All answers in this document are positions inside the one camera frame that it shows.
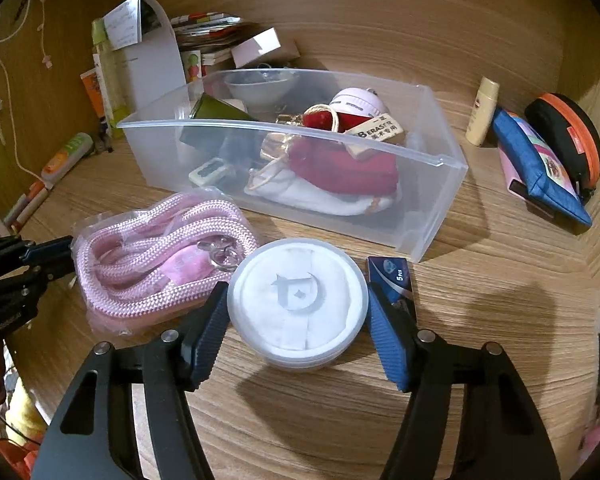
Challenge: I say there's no blue zip pouch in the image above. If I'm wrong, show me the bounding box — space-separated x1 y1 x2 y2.
491 107 593 226

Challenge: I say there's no pink flat case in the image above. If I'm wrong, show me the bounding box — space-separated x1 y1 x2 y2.
497 147 527 196

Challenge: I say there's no pink rope lanyard pack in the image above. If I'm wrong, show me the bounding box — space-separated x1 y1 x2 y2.
71 186 260 337

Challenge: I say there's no white cable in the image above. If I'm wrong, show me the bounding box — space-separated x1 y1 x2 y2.
0 0 56 181

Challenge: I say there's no eraser with tan sleeve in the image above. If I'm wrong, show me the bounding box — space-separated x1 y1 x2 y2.
345 114 408 161

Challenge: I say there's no stack of booklets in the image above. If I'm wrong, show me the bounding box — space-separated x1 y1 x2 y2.
172 11 256 66

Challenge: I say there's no pink mini fan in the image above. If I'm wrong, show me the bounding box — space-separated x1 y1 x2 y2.
329 87 392 126

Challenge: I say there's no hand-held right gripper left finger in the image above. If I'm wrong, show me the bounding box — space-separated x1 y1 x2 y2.
30 281 231 480

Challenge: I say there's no red pouch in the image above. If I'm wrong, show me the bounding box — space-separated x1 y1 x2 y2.
285 105 400 196

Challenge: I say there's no white drawstring pouch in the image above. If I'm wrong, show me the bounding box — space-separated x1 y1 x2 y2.
244 165 398 218

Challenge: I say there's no pink fluffy toy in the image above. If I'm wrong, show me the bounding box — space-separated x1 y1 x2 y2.
582 422 600 461

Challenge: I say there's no green bottle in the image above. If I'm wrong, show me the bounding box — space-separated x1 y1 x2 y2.
91 19 131 138

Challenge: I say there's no white file holder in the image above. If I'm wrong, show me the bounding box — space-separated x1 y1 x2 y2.
112 0 188 121

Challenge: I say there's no small white timer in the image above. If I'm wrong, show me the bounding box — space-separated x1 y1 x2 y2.
189 159 233 188

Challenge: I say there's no white round jar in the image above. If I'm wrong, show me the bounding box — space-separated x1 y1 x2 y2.
227 238 371 372

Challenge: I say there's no wooden desktop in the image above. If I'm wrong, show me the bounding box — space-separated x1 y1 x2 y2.
0 60 600 480

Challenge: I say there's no orange green tube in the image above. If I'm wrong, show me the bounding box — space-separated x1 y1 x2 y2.
41 132 94 186

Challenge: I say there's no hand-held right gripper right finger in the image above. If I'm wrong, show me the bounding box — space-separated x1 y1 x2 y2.
367 285 561 480

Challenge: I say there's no fruit print box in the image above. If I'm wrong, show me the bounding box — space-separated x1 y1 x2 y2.
182 50 203 83

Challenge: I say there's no blue packet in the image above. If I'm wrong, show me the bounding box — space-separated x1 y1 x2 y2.
367 256 418 321

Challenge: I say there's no white orange marker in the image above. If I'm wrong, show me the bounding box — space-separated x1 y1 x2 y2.
2 180 46 221
10 187 52 228

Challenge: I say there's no orange cloth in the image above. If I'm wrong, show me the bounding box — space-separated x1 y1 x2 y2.
0 395 46 480

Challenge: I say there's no black orange round case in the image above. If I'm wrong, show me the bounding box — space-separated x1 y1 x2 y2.
524 92 600 203

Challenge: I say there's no translucent plastic storage box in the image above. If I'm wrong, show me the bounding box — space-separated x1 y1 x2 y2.
116 69 469 264

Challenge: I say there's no clear bowl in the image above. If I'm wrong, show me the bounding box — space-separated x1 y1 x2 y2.
222 69 301 108

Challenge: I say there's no orange packet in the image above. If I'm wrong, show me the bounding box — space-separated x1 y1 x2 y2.
80 67 108 126

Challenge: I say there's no dark green tube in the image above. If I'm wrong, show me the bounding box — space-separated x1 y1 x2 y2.
180 92 251 143

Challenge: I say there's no cream lotion bottle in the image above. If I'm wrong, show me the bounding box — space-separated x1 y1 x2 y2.
465 76 501 148

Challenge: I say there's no white paper receipt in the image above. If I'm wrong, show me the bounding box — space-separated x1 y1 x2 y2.
104 1 143 51

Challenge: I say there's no small white box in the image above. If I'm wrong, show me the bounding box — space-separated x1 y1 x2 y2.
231 27 301 68

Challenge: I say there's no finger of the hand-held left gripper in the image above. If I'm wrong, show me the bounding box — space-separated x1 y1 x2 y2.
24 237 77 283

